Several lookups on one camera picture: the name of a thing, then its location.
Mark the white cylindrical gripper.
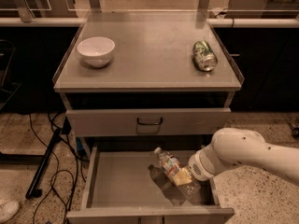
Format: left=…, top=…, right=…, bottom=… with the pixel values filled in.
left=173, top=148, right=217, bottom=186

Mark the clear plastic water bottle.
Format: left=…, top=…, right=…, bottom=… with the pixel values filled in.
left=154, top=147, right=201, bottom=201

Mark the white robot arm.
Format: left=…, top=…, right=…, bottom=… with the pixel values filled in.
left=183, top=128, right=299, bottom=185

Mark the open middle drawer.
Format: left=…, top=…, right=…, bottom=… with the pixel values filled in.
left=67, top=146, right=235, bottom=224

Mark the closed top drawer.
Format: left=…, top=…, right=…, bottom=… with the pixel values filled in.
left=66, top=108, right=231, bottom=137

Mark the grey metal drawer cabinet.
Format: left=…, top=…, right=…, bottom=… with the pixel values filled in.
left=51, top=10, right=245, bottom=224

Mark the green soda can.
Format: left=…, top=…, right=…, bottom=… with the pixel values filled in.
left=192, top=40, right=218, bottom=72

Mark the black metal stand leg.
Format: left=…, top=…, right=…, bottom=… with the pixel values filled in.
left=25, top=119, right=63, bottom=200

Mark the white ceramic bowl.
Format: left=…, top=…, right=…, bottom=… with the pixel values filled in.
left=77, top=36, right=116, bottom=67

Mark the white shoe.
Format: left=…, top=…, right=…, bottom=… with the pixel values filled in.
left=0, top=201, right=20, bottom=224

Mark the black drawer handle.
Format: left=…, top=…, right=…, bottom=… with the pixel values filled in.
left=136, top=118, right=164, bottom=126

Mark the black floor cable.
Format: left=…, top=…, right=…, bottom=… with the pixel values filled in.
left=28, top=112, right=89, bottom=224

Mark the white counter rail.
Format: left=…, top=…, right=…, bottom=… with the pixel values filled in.
left=0, top=18, right=299, bottom=28

